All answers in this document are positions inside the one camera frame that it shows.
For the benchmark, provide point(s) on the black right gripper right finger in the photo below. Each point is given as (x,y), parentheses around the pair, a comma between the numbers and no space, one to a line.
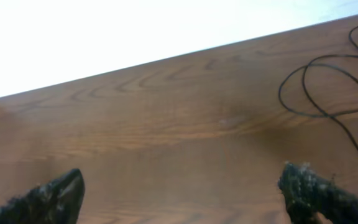
(307,195)

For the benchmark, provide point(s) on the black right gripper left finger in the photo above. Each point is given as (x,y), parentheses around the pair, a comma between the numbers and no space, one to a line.
(56,202)

